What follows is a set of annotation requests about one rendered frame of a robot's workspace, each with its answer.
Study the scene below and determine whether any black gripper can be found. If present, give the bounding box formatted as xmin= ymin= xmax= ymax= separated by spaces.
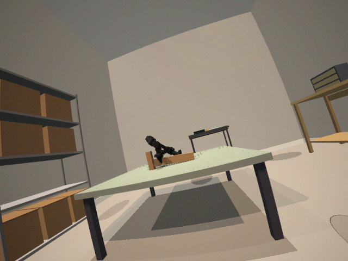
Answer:
xmin=154 ymin=147 xmax=165 ymax=164

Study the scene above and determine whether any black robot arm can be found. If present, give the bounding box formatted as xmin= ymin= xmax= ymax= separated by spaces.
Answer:
xmin=145 ymin=136 xmax=178 ymax=156

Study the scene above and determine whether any brown wooden plank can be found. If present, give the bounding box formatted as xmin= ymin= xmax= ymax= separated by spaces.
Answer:
xmin=153 ymin=152 xmax=195 ymax=166

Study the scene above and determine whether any brown wooden post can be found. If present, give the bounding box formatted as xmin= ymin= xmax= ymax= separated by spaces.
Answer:
xmin=145 ymin=151 xmax=156 ymax=170

